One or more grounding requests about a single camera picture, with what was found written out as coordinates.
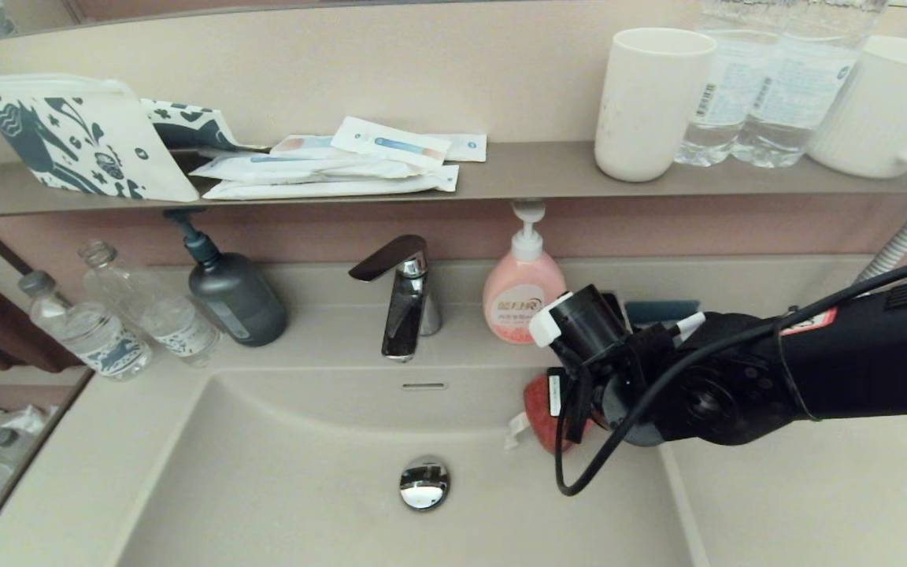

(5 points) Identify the orange cleaning cloth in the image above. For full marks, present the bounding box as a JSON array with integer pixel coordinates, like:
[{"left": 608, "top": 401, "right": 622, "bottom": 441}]
[{"left": 505, "top": 374, "right": 582, "bottom": 455}]

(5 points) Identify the chrome faucet lever handle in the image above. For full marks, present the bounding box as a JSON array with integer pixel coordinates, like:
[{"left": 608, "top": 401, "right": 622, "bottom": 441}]
[{"left": 348, "top": 235, "right": 428, "bottom": 283}]

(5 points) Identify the chrome faucet body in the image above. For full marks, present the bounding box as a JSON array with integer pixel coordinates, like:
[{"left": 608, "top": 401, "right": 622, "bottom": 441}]
[{"left": 380, "top": 252, "right": 442, "bottom": 363}]

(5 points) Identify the beige sink basin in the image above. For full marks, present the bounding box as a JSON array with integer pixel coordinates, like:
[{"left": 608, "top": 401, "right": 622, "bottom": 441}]
[{"left": 111, "top": 362, "right": 710, "bottom": 567}]

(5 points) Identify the blue soap tray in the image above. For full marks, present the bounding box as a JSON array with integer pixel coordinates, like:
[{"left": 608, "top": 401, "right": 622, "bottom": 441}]
[{"left": 625, "top": 299, "right": 701, "bottom": 326}]

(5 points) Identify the pink hand soap pump bottle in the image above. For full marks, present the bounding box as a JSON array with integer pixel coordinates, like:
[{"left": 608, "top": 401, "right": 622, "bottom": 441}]
[{"left": 483, "top": 200, "right": 568, "bottom": 345}]

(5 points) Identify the chrome drain stopper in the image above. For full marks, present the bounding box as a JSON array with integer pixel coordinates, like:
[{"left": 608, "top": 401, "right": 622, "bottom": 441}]
[{"left": 398, "top": 455, "right": 451, "bottom": 512}]

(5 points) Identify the small white sachet blue logo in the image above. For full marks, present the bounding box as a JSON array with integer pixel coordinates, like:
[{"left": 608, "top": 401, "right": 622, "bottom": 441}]
[{"left": 427, "top": 134, "right": 488, "bottom": 164}]

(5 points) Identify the white plastic tumbler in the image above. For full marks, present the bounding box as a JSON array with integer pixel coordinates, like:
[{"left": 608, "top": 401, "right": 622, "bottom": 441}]
[{"left": 594, "top": 28, "right": 717, "bottom": 183}]

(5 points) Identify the white toothbrush print sachet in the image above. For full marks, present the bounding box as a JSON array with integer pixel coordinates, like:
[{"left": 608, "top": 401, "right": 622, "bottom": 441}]
[{"left": 331, "top": 117, "right": 452, "bottom": 172}]

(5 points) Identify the clear water bottle white label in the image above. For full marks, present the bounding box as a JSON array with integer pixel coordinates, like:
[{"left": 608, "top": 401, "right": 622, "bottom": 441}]
[
  {"left": 732, "top": 0, "right": 889, "bottom": 169},
  {"left": 674, "top": 0, "right": 780, "bottom": 167}
]

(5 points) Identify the long white sachet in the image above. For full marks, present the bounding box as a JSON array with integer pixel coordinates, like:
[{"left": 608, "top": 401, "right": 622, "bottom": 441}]
[
  {"left": 190, "top": 153, "right": 423, "bottom": 184},
  {"left": 203, "top": 165, "right": 460, "bottom": 201}
]

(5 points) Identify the white sachet orange print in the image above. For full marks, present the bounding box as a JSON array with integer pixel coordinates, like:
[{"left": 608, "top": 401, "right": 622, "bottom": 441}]
[{"left": 270, "top": 135, "right": 342, "bottom": 161}]

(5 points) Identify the dark grey pump bottle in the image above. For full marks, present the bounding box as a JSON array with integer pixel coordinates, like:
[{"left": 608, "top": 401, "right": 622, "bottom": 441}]
[{"left": 164, "top": 208, "right": 289, "bottom": 348}]

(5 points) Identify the white ribbed mug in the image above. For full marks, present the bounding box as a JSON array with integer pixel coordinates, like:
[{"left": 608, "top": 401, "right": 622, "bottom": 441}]
[{"left": 806, "top": 35, "right": 907, "bottom": 179}]

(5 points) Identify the clear uncapped water bottle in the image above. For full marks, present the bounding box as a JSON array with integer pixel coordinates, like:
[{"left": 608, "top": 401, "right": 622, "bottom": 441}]
[{"left": 79, "top": 240, "right": 221, "bottom": 369}]

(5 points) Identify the small white blue patterned pouch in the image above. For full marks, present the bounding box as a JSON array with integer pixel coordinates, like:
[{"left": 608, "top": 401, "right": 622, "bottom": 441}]
[{"left": 141, "top": 100, "right": 268, "bottom": 154}]

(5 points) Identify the capped water bottle deer label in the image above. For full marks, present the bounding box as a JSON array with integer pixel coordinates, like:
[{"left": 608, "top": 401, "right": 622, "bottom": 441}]
[{"left": 19, "top": 272, "right": 153, "bottom": 382}]

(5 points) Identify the large white blue patterned pouch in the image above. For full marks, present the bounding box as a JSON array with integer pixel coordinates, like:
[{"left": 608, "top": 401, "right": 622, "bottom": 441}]
[{"left": 0, "top": 75, "right": 201, "bottom": 203}]

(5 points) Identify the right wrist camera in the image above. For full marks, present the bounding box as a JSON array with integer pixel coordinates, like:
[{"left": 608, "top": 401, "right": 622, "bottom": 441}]
[{"left": 597, "top": 290, "right": 629, "bottom": 328}]

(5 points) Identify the grey wall shelf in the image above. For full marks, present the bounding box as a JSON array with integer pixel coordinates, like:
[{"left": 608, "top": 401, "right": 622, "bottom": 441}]
[{"left": 0, "top": 140, "right": 907, "bottom": 221}]

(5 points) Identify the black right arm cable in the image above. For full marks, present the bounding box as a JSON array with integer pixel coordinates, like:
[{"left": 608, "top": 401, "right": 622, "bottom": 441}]
[{"left": 554, "top": 252, "right": 907, "bottom": 497}]

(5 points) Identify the white corrugated hose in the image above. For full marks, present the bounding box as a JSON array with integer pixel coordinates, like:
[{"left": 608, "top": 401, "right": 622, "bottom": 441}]
[{"left": 855, "top": 197, "right": 907, "bottom": 284}]

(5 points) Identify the wall mirror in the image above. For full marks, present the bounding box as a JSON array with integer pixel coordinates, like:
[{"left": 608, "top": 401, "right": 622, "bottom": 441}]
[{"left": 0, "top": 0, "right": 907, "bottom": 50}]

